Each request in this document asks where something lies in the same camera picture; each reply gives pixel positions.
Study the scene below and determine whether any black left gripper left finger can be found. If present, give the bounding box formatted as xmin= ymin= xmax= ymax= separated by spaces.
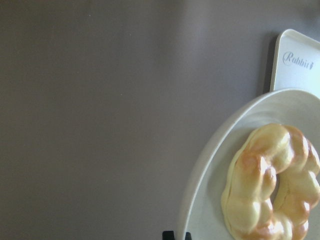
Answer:
xmin=162 ymin=230 xmax=174 ymax=240

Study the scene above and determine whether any white round plate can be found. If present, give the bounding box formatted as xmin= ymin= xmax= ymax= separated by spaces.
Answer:
xmin=175 ymin=89 xmax=320 ymax=240

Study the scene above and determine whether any white rectangular tray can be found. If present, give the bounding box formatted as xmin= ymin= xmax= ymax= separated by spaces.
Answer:
xmin=269 ymin=29 xmax=320 ymax=97

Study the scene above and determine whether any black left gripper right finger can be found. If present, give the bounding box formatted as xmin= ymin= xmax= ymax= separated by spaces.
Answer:
xmin=184 ymin=232 xmax=192 ymax=240

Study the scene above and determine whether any yellow twisted donut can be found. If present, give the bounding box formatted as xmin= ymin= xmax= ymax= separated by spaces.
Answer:
xmin=221 ymin=123 xmax=320 ymax=240

